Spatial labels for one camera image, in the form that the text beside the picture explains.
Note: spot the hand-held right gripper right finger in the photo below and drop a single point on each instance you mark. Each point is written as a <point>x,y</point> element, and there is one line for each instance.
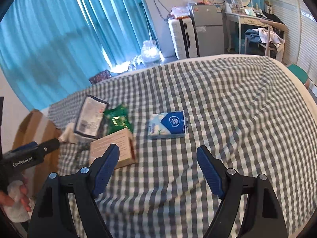
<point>210,172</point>

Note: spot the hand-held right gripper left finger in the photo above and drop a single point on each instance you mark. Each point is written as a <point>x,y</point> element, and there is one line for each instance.
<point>106,171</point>

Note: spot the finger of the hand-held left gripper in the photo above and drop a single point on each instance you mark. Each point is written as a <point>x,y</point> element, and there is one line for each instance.
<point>50,146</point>
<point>24,147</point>

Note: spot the brown cardboard box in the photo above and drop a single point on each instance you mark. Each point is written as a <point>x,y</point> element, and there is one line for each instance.
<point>27,129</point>

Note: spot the blue and white tissue packet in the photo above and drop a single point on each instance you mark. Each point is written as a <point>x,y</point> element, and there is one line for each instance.
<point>171,122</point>

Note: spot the person's left hand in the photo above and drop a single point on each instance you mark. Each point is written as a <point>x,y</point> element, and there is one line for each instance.
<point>24,198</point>

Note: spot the white sock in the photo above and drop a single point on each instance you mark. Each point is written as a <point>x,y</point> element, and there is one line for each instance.
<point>68,133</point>

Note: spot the tan flat box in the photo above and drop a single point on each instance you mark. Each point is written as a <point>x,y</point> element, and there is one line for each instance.
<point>114,141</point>

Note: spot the white cloth wad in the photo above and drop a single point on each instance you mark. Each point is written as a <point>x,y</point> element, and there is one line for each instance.
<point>17,210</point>

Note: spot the grey labelled packet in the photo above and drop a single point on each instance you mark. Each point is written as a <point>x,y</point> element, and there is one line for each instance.
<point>90,116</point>

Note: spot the green snack packet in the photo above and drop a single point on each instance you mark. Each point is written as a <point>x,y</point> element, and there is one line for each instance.
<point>117,120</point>

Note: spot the grey checked blanket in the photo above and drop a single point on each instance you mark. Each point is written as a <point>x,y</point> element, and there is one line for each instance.
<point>223,104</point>

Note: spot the dark patterned bag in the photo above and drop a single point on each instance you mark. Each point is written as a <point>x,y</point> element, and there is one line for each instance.
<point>100,76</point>

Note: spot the clear plastic bag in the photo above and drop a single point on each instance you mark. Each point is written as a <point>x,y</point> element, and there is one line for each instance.
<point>148,54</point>

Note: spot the teal stool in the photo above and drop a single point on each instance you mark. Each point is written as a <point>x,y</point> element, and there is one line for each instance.
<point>298,73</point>

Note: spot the wooden chair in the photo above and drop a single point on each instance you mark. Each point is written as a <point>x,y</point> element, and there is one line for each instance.
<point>268,49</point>

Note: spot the white suitcase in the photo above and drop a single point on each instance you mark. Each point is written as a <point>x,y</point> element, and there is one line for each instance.
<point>182,38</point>

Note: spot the grey small fridge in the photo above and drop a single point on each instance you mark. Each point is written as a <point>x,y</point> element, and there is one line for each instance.
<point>208,29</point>

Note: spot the blue cloth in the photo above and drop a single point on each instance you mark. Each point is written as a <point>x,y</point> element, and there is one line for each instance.
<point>252,36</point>

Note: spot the white garment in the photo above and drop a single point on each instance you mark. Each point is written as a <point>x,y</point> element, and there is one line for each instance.
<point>271,38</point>

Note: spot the white dressing desk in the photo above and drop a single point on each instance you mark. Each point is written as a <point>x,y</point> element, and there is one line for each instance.
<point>244,18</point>

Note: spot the pile of packets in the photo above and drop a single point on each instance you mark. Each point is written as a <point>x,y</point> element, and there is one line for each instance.
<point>180,12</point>

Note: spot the white louvered wardrobe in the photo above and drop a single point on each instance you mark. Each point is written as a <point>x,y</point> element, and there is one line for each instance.
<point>292,29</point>

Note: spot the black desk bag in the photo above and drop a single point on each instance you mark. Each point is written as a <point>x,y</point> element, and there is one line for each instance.
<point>272,17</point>

